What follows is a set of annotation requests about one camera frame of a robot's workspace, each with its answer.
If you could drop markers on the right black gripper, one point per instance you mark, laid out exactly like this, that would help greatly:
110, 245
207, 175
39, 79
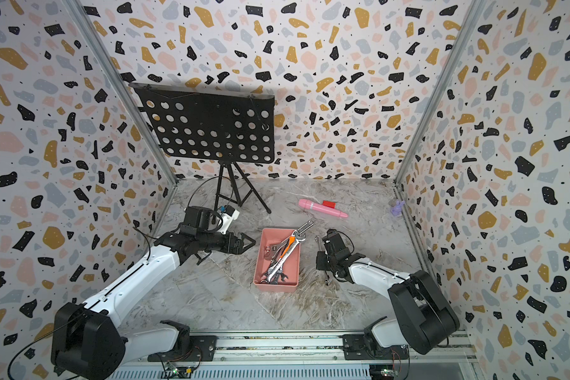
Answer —
320, 256

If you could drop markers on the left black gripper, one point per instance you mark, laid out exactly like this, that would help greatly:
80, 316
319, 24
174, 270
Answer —
237, 250

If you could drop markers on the pink plastic storage box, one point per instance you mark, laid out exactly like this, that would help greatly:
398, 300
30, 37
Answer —
288, 279

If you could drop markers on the large silver adjustable wrench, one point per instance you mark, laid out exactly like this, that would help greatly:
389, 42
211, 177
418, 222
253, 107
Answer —
275, 252

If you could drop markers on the orange handled adjustable wrench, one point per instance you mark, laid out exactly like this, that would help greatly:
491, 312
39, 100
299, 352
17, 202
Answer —
290, 245

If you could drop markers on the long open-end wrench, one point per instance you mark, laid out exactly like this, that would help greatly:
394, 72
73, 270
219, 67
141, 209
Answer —
274, 274

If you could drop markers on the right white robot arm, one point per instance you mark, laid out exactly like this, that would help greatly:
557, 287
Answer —
423, 318

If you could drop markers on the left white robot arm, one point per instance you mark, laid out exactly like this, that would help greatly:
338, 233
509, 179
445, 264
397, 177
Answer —
86, 339

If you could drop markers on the small red block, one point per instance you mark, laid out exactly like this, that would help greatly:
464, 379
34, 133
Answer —
329, 204

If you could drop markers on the pink toy microphone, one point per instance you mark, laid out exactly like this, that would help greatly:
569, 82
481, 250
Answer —
312, 206

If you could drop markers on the purple toy figure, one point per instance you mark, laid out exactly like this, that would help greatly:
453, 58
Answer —
397, 207

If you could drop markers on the black perforated music stand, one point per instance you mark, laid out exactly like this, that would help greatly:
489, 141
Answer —
231, 128

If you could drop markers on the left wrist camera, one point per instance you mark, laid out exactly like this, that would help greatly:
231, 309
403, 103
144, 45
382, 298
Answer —
228, 214

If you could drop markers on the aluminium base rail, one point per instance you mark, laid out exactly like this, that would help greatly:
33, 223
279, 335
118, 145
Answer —
329, 354

